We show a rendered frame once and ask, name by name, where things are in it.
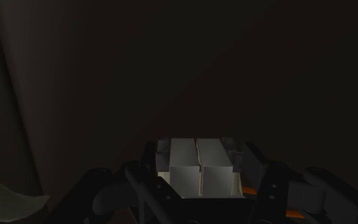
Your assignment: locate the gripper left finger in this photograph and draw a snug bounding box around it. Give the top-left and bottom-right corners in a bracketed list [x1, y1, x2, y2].
[46, 141, 183, 224]

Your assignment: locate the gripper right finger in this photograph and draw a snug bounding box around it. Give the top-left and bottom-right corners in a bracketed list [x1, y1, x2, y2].
[242, 141, 358, 224]

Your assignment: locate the white grooved box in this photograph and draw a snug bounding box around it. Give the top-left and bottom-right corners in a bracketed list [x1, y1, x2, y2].
[155, 137, 245, 199]

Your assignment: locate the orange flat thing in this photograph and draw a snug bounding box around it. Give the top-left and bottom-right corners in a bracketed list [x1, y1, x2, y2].
[242, 186, 306, 220]

